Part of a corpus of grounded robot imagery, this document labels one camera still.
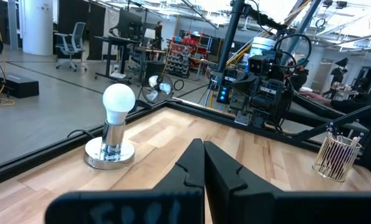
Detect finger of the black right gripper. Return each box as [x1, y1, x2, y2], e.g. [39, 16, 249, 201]
[249, 95, 266, 111]
[265, 94, 282, 110]

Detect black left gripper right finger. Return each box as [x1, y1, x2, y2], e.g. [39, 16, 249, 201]
[203, 141, 371, 224]

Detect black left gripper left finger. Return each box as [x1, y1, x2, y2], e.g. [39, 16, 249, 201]
[45, 138, 206, 224]

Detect black makeup brush silver ferrule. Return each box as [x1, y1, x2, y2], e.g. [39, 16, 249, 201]
[348, 132, 365, 178]

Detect person's forearm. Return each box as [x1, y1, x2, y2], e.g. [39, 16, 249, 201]
[329, 96, 371, 114]

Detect black power box blue lights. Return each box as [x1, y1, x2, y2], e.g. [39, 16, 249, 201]
[216, 84, 232, 105]

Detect black controller box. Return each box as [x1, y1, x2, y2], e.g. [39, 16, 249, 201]
[222, 67, 239, 88]

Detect black side table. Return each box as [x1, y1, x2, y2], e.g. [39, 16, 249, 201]
[286, 93, 371, 138]

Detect person's hand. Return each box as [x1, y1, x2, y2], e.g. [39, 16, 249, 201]
[299, 90, 334, 107]

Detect black round pole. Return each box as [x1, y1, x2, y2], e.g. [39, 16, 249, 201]
[216, 0, 247, 73]

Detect red parts shelf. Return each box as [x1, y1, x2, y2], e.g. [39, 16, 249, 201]
[165, 30, 214, 79]

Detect black floor fan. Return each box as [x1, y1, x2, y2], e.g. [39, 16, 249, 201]
[140, 72, 175, 105]

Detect black box under desk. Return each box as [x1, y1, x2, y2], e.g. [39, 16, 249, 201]
[144, 60, 167, 86]

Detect white bulb chrome base lamp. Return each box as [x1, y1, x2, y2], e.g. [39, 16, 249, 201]
[83, 83, 137, 170]

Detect black desk monitor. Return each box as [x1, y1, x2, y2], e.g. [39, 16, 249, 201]
[116, 8, 144, 40]

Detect black desk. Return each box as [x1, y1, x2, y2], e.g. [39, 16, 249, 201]
[93, 35, 167, 85]

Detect grey office chair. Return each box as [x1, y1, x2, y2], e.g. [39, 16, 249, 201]
[53, 21, 88, 73]

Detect black floor box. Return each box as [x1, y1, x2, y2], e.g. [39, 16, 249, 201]
[0, 72, 40, 99]

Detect white round column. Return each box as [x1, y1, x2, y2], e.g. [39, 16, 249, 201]
[21, 0, 54, 57]

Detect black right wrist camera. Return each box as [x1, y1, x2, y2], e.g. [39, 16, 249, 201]
[248, 55, 272, 76]

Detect yellow cables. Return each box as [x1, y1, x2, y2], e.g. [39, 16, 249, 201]
[227, 40, 254, 68]

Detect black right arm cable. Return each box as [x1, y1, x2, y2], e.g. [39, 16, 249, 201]
[273, 32, 313, 71]

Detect black cable ring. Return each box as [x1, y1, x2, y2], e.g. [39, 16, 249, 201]
[172, 78, 185, 92]

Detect black lamp cable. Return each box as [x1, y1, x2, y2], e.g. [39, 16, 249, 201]
[66, 128, 96, 139]

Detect black aluminium table frame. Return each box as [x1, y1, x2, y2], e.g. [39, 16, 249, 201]
[0, 96, 371, 190]

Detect black partition wall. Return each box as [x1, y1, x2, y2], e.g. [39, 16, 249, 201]
[57, 0, 108, 62]

